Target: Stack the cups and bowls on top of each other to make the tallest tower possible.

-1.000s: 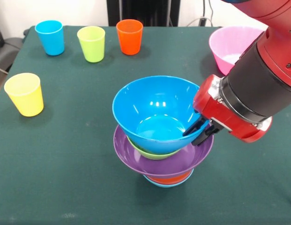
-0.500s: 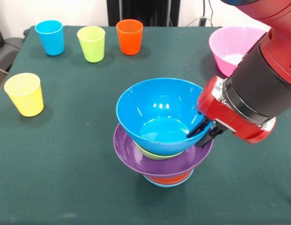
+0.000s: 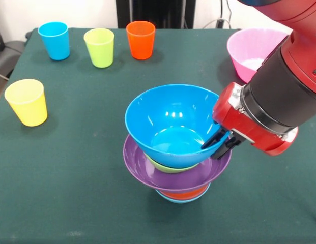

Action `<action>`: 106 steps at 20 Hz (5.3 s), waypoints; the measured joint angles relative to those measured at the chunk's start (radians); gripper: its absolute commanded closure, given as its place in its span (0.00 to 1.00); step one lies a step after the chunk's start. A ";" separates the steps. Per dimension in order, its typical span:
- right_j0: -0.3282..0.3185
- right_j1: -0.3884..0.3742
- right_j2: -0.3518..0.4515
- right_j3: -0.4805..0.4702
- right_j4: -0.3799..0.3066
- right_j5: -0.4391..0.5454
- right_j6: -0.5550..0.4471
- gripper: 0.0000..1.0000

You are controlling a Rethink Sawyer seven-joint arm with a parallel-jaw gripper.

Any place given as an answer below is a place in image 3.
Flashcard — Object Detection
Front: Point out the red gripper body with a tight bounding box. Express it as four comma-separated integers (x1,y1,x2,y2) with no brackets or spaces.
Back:
212,82,300,156

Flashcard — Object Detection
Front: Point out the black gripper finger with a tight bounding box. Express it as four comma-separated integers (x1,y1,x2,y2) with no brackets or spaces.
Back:
211,134,246,160
200,126,229,150

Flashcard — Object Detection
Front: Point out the purple plastic bowl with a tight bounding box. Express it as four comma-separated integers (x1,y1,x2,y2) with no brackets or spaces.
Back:
123,134,233,193

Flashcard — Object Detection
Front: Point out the small green plastic bowl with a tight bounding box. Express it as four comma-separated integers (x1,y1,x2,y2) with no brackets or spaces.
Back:
143,152,200,174

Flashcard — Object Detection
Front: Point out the large blue plastic bowl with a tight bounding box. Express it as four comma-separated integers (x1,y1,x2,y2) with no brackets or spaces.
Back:
124,84,231,169

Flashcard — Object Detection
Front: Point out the orange plastic bowl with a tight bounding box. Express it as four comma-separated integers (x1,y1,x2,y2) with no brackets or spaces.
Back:
160,184,210,201

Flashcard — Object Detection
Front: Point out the small blue plastic bowl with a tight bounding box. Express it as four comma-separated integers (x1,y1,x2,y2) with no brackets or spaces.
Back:
155,185,212,204

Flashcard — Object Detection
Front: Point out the large pink plastic bowl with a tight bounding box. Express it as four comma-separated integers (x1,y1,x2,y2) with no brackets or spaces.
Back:
226,28,289,84

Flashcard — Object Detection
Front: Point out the orange plastic cup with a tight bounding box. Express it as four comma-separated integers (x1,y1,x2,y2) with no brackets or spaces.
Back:
126,20,156,60

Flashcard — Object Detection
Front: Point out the dark green tablecloth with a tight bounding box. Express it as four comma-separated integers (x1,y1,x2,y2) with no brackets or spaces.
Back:
0,27,316,244

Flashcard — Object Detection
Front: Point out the lime green plastic cup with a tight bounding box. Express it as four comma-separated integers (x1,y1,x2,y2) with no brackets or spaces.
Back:
83,27,115,69

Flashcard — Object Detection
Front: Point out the blue plastic cup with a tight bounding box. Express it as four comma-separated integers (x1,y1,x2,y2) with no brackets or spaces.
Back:
37,21,71,61

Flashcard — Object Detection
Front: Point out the yellow plastic cup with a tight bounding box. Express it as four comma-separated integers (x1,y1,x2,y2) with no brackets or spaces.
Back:
4,78,48,127

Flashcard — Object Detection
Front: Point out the black chair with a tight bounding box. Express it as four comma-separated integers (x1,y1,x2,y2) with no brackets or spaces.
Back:
0,17,30,79

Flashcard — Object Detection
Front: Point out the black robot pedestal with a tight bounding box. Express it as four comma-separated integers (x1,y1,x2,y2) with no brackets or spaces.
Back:
117,0,196,29

